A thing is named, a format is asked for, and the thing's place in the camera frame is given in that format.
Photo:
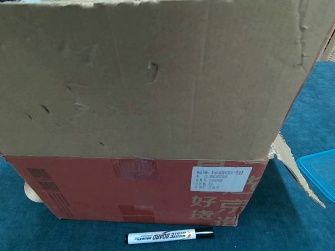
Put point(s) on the white whiteboard marker pen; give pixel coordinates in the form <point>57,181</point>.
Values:
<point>162,236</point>

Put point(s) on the blue carpet table cover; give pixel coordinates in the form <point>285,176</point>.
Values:
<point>314,104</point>

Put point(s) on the beige egg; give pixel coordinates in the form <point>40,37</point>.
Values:
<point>29,192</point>

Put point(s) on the red cardboard shipping box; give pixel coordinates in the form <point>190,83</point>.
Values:
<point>157,91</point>

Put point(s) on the blue plastic container lid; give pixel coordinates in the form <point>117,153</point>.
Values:
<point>319,170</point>

